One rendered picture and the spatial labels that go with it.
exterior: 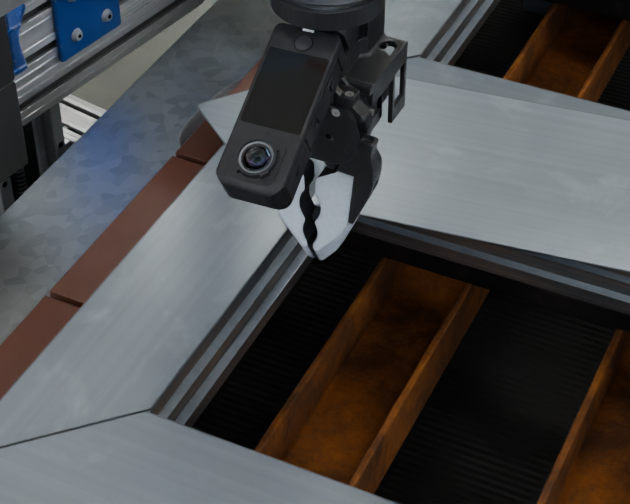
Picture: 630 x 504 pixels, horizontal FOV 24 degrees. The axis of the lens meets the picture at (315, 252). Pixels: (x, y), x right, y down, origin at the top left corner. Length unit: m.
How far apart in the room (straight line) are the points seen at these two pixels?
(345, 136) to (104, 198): 0.47
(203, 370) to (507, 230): 0.25
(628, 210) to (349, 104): 0.26
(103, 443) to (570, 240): 0.36
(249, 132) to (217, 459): 0.20
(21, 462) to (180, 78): 0.68
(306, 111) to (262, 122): 0.03
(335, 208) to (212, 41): 0.61
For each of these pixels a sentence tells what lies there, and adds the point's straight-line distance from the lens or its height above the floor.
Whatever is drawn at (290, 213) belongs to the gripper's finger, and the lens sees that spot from 0.99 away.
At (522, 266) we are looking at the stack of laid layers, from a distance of 1.06.
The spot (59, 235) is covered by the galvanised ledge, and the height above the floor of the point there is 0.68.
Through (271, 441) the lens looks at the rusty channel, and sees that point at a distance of 1.07.
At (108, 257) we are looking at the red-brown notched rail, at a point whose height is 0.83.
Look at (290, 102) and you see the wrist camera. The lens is 0.88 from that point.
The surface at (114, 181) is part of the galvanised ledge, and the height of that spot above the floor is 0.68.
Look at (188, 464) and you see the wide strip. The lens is 0.89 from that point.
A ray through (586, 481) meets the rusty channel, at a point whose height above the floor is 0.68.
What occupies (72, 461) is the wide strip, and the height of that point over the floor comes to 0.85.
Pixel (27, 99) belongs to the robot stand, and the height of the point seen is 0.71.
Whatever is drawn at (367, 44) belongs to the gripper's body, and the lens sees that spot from 0.95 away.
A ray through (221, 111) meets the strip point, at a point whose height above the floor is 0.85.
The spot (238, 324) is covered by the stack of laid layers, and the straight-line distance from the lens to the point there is 0.99.
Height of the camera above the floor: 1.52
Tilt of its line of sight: 41 degrees down
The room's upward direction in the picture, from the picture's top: straight up
